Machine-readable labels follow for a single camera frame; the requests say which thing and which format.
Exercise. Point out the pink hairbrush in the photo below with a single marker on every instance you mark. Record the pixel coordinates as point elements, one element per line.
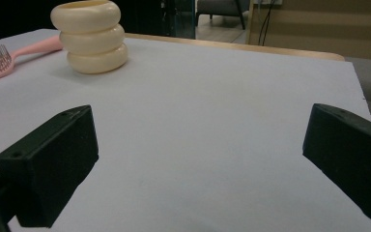
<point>0,66</point>

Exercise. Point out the wooden cabinet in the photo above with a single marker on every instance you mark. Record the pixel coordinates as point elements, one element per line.
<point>328,29</point>

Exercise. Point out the teal glass panel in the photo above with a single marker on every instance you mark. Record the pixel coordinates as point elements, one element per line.
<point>182,17</point>

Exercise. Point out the white table mat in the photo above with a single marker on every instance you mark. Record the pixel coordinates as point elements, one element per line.
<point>199,112</point>

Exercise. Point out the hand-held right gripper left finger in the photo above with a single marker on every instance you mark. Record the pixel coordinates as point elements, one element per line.
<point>51,161</point>

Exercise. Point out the cream ringed holder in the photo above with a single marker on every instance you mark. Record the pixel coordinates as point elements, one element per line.
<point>91,38</point>

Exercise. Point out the grey chair with dark legs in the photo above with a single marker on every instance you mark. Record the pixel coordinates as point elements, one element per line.
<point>220,8</point>

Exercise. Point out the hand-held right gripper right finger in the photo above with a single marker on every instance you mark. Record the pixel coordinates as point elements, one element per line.
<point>351,158</point>

